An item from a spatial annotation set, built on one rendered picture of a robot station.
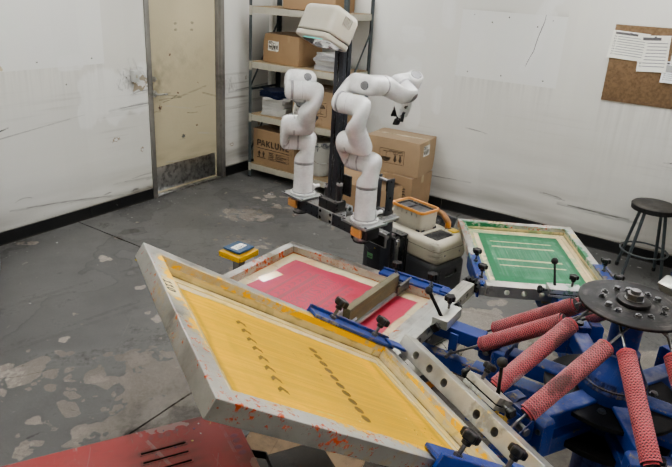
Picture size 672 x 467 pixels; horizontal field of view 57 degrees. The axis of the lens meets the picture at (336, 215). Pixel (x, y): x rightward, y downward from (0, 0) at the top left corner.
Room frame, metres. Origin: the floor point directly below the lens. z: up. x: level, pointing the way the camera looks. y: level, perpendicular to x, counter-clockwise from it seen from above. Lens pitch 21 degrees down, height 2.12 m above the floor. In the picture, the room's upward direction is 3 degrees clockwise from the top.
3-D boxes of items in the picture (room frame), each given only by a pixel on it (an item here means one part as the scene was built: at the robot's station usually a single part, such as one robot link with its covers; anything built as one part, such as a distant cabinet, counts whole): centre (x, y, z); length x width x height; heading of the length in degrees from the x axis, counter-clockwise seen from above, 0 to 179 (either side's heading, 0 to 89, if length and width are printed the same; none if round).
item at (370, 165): (2.54, -0.12, 1.37); 0.13 x 0.10 x 0.16; 55
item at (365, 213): (2.55, -0.14, 1.21); 0.16 x 0.13 x 0.15; 132
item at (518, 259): (2.48, -0.91, 1.05); 1.08 x 0.61 x 0.23; 177
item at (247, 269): (2.14, 0.02, 0.97); 0.79 x 0.58 x 0.04; 57
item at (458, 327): (1.84, -0.45, 1.02); 0.17 x 0.06 x 0.05; 57
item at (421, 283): (2.24, -0.33, 0.98); 0.30 x 0.05 x 0.07; 57
